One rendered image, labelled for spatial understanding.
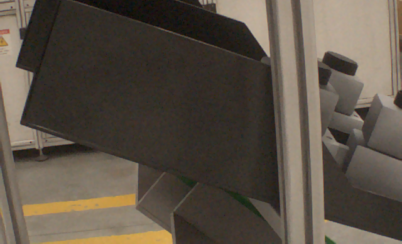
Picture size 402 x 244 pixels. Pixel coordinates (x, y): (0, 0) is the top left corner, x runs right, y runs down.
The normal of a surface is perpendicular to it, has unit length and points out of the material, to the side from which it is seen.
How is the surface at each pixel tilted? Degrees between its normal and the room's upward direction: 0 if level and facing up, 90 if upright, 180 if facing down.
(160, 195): 90
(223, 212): 90
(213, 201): 90
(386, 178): 86
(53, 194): 0
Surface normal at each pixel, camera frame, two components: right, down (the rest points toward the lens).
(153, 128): 0.07, 0.29
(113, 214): -0.09, -0.95
